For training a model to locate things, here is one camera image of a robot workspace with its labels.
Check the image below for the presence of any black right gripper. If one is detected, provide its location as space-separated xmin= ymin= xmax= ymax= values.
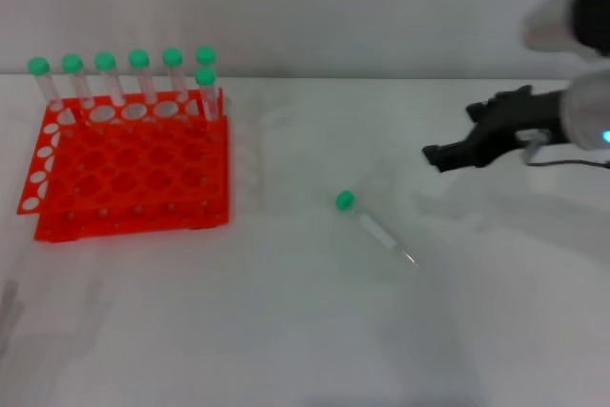
xmin=421 ymin=84 xmax=569 ymax=174

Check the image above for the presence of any red plastic test tube rack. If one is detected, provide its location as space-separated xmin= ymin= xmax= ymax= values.
xmin=16 ymin=87 xmax=231 ymax=242

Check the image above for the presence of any thin right gripper cable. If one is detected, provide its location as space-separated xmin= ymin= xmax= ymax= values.
xmin=522 ymin=132 xmax=610 ymax=169

